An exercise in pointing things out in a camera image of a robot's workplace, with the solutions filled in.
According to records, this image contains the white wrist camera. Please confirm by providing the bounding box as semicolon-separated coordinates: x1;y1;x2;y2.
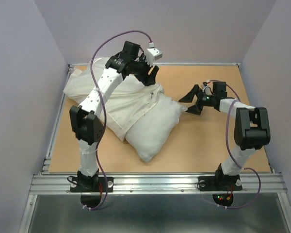
201;80;212;95
145;42;163;66

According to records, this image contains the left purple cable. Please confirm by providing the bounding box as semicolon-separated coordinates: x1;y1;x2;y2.
81;30;154;211

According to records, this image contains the white pillow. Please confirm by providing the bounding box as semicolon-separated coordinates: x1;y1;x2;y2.
125;93;187;163

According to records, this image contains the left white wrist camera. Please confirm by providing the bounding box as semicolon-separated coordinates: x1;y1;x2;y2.
145;42;163;66

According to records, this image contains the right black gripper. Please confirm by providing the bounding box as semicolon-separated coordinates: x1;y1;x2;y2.
178;84;215;115

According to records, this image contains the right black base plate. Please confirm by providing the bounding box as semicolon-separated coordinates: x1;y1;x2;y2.
198;175;243;192

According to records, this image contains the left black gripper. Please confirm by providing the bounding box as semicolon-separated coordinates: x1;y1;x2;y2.
131;53;160;87

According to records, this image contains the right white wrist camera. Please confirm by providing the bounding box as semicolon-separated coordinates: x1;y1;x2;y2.
201;80;212;95

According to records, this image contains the purple cable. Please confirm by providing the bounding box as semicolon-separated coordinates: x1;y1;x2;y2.
206;79;261;210
81;30;154;211

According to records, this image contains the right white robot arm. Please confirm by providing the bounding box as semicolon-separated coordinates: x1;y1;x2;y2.
179;80;271;191

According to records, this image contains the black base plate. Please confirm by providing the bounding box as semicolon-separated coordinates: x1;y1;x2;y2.
198;175;243;192
67;176;114;193

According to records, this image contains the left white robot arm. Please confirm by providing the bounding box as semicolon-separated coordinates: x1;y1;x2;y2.
67;41;162;192

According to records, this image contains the cream pillowcase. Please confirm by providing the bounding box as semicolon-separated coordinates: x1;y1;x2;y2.
64;66;164;140

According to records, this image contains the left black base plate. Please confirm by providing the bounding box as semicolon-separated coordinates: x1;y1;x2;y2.
67;176;114;193

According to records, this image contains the aluminium rail frame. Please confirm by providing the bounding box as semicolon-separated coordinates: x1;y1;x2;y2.
19;62;291;233

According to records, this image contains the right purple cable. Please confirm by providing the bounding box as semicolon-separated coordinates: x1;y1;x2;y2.
206;79;261;210

